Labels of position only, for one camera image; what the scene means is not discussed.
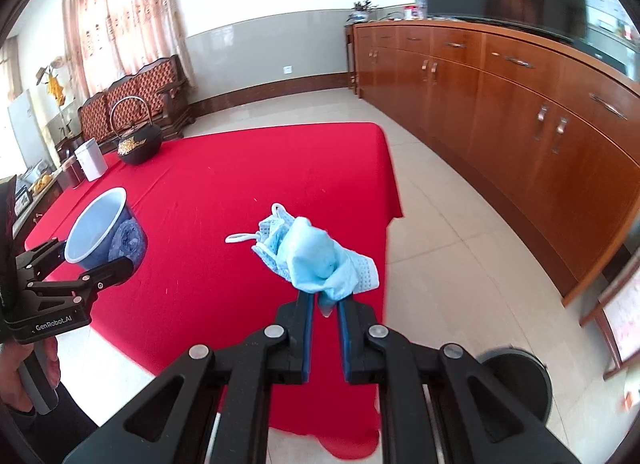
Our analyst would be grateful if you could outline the blue white plastic bowl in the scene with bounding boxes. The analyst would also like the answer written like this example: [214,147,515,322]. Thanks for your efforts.
[64,187,148,270]

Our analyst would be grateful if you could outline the light blue cloth mask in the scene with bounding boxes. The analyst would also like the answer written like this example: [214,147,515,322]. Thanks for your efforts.
[224,203,381,318]

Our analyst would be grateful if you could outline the black trash bucket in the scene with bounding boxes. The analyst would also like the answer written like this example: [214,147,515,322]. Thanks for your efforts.
[476,346,553,424]

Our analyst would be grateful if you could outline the person's left hand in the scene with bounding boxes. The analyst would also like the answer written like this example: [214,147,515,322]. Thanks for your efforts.
[0,335,62,412]

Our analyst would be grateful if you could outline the red tablecloth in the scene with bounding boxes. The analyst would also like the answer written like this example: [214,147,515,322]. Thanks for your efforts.
[24,121,405,461]

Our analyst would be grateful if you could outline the white canister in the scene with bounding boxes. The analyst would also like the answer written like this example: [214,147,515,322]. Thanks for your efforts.
[75,138,108,181]

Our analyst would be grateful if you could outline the carved wooden side stand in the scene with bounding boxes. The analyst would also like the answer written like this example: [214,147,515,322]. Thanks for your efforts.
[579,250,639,380]

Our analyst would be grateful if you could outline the black cast iron teapot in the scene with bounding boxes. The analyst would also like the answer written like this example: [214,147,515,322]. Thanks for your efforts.
[110,95,163,166]

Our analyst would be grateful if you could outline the wooden lattice bench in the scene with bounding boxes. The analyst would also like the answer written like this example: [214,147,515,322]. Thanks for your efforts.
[56,55,194,161]

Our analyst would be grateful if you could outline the long wooden sideboard cabinet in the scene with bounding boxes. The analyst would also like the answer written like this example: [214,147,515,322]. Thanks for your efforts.
[350,20,639,303]

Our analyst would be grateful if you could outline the pink patterned curtain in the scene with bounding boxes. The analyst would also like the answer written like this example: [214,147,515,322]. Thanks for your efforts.
[62,0,194,102]

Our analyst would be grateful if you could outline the small potted plant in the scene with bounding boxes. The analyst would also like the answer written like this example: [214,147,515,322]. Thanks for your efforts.
[348,0,372,24]

